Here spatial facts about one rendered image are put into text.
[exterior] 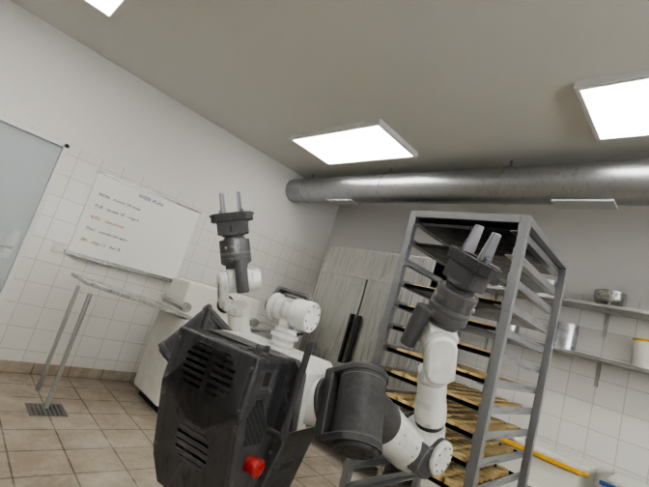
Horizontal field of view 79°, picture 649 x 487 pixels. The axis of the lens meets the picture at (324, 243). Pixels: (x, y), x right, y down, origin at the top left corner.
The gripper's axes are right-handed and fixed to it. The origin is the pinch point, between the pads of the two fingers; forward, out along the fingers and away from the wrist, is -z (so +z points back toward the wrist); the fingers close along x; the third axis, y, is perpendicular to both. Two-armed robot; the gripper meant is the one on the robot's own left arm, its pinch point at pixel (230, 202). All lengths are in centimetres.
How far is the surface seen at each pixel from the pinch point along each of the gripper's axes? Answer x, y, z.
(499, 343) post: 81, -14, 53
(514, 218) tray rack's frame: 95, -23, 12
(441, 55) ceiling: 113, -124, -97
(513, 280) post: 89, -17, 34
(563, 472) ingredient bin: 177, -156, 185
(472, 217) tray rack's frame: 85, -34, 10
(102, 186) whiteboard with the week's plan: -178, -272, -69
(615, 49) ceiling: 188, -82, -71
